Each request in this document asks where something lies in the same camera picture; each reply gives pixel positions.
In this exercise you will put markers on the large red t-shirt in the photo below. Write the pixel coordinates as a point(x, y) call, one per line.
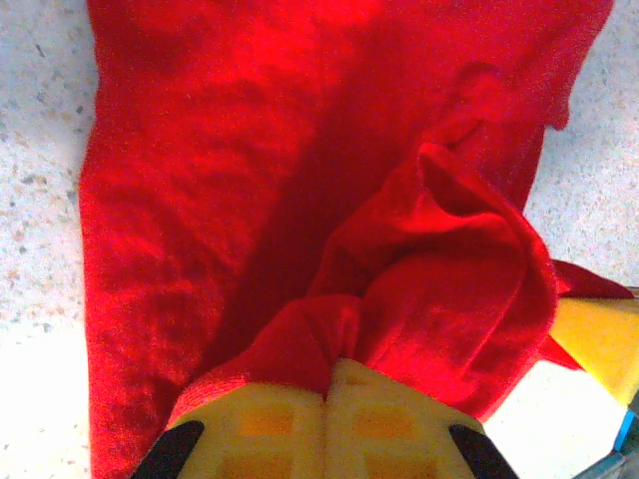
point(224, 174)

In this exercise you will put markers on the folded yellow t-shirt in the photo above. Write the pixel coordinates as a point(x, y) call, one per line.
point(599, 339)

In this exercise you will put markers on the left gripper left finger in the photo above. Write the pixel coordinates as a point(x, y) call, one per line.
point(259, 439)

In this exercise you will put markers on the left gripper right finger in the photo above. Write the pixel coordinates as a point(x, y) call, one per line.
point(389, 434)

